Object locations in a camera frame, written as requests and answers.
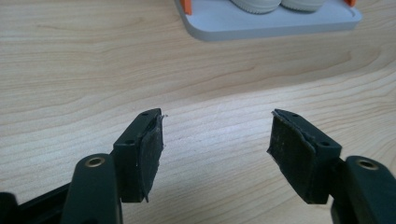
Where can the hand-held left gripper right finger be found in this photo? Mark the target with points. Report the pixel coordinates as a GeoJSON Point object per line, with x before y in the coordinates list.
{"type": "Point", "coordinates": [303, 157]}

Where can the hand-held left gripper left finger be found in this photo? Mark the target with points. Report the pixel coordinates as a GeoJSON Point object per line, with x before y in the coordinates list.
{"type": "Point", "coordinates": [137, 155]}

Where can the white two-tier shoe rack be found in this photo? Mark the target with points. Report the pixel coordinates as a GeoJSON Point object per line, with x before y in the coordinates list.
{"type": "Point", "coordinates": [267, 26]}

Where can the white shoe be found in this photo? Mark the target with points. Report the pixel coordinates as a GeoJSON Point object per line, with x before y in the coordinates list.
{"type": "Point", "coordinates": [256, 5]}
{"type": "Point", "coordinates": [303, 4]}

